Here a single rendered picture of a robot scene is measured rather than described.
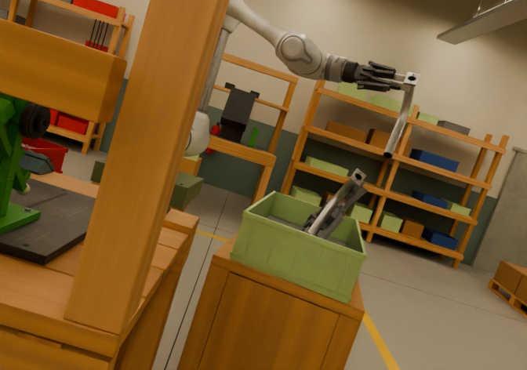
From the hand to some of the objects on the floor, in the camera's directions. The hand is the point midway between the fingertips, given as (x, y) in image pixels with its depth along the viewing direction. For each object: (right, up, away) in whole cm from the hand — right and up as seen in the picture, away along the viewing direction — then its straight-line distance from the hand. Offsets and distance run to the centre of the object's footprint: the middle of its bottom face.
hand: (403, 82), depth 132 cm
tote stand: (-57, -138, +39) cm, 154 cm away
